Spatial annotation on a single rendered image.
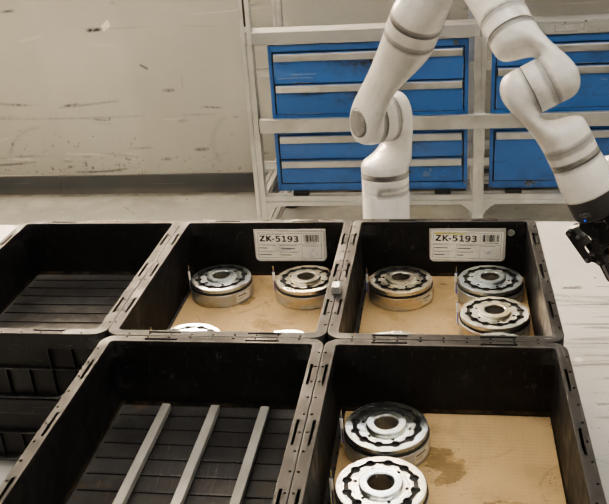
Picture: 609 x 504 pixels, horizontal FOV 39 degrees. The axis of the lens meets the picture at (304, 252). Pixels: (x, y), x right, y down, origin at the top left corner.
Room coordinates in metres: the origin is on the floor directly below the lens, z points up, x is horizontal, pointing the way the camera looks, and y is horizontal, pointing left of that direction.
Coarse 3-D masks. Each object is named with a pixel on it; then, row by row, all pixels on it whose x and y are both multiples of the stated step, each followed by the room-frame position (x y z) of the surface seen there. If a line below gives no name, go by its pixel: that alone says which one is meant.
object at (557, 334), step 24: (552, 288) 1.06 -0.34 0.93; (336, 312) 1.04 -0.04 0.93; (552, 312) 1.02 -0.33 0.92; (336, 336) 0.97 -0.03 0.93; (360, 336) 0.97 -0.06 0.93; (384, 336) 0.96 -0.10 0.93; (408, 336) 0.96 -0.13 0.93; (432, 336) 0.96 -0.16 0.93; (456, 336) 0.95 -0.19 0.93; (480, 336) 0.95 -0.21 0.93; (504, 336) 0.94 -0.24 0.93; (528, 336) 0.94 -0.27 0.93; (552, 336) 0.94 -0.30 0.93
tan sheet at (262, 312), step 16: (256, 288) 1.33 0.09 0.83; (272, 288) 1.32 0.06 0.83; (192, 304) 1.28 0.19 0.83; (240, 304) 1.27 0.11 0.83; (256, 304) 1.27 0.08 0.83; (272, 304) 1.26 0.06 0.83; (176, 320) 1.23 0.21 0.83; (192, 320) 1.23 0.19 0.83; (208, 320) 1.23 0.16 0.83; (224, 320) 1.22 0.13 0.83; (240, 320) 1.22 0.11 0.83; (256, 320) 1.21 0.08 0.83; (272, 320) 1.21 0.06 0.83; (288, 320) 1.21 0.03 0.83; (304, 320) 1.20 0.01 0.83
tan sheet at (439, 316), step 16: (368, 288) 1.30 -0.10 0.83; (448, 288) 1.28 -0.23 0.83; (368, 304) 1.24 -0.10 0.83; (432, 304) 1.23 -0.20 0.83; (448, 304) 1.22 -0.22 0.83; (528, 304) 1.20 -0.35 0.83; (368, 320) 1.19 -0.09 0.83; (384, 320) 1.18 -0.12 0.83; (400, 320) 1.18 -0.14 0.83; (416, 320) 1.18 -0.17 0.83; (432, 320) 1.17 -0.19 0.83; (448, 320) 1.17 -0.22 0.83
